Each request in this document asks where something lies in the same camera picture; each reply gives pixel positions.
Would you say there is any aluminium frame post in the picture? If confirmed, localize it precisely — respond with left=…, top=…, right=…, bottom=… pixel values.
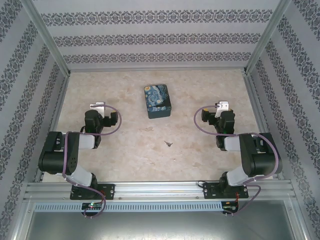
left=243, top=0, right=293, bottom=75
left=19, top=0, right=72, bottom=76

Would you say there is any left wrist camera box silver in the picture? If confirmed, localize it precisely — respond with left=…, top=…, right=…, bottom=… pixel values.
left=89, top=101, right=106, bottom=111

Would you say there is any aluminium table side rail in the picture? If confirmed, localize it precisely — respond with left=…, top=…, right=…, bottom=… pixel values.
left=34, top=73, right=70, bottom=183
left=243, top=72, right=285, bottom=180

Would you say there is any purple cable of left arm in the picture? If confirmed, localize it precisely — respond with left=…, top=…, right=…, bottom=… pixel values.
left=61, top=104, right=123, bottom=219

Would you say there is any black base plate left arm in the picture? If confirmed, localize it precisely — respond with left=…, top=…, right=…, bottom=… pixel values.
left=69, top=183, right=116, bottom=201

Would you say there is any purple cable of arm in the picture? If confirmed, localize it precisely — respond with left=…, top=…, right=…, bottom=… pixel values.
left=61, top=104, right=123, bottom=219
left=194, top=106, right=280, bottom=217

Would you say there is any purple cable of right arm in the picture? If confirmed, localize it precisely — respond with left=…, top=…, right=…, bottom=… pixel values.
left=194, top=106, right=280, bottom=217

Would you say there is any starry night tin box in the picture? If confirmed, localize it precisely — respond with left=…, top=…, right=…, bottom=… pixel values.
left=143, top=84, right=173, bottom=120

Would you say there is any grey sheet metal panel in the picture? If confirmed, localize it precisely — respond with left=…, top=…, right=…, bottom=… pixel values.
left=14, top=199, right=307, bottom=240

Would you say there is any small circuit board blue light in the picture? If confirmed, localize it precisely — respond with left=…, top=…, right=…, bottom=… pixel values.
left=223, top=201, right=239, bottom=213

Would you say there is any slotted grey cable duct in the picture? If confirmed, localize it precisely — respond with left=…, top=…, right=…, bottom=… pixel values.
left=33, top=201, right=224, bottom=212

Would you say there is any small circuit board green light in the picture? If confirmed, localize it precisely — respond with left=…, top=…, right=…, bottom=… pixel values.
left=81, top=202, right=103, bottom=210

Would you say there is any aluminium mounting rail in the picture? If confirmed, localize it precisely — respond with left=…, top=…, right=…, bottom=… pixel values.
left=23, top=181, right=294, bottom=201

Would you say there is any black base plate right arm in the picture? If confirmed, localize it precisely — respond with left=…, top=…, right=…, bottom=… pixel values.
left=202, top=182, right=250, bottom=200

